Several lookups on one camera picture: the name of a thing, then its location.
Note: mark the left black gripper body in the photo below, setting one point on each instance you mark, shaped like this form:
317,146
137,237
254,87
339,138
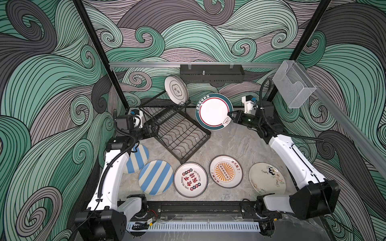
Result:
143,133

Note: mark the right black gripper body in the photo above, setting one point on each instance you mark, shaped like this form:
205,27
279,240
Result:
251,121

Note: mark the green red rimmed plate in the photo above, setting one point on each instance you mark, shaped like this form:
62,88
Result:
212,111

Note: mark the black wire dish rack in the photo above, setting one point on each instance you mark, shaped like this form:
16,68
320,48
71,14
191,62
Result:
179,133

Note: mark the white plate black motif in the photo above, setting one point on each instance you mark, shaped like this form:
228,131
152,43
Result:
176,89

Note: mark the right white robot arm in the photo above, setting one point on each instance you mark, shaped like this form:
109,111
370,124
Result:
316,195

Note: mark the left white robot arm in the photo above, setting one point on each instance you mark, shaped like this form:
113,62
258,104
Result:
106,218

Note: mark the blue striped plate far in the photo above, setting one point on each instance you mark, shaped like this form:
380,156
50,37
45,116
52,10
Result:
138,159

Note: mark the blue striped plate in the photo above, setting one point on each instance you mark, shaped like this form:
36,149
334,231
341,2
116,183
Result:
138,159
156,177

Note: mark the blue striped plate near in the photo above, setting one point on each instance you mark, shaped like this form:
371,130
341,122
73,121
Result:
156,177

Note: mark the orange sunburst plate near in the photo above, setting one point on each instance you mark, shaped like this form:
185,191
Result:
226,171

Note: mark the black perforated metal tray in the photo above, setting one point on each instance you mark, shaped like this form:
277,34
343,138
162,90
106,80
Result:
212,73

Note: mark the clear plastic holder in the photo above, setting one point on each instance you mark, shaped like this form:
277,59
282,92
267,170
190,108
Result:
294,83

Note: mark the white plate red characters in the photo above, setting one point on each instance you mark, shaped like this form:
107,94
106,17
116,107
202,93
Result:
190,180

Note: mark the cream plate with drawing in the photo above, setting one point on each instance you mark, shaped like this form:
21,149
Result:
266,179

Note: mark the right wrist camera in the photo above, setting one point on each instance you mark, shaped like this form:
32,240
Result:
250,105

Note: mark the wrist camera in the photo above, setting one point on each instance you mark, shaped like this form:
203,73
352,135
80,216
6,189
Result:
138,118
250,105

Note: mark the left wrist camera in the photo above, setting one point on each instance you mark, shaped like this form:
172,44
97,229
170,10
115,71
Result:
138,118

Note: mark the aluminium rail back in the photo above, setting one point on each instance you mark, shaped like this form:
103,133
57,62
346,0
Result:
152,64

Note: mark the aluminium rail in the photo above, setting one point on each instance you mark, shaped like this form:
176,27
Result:
330,94
152,64

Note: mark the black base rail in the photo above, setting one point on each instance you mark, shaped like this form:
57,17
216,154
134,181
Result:
166,210

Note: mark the white slotted cable duct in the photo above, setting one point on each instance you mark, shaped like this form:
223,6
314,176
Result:
204,227

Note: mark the aluminium rail right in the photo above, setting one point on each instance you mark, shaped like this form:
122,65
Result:
330,94

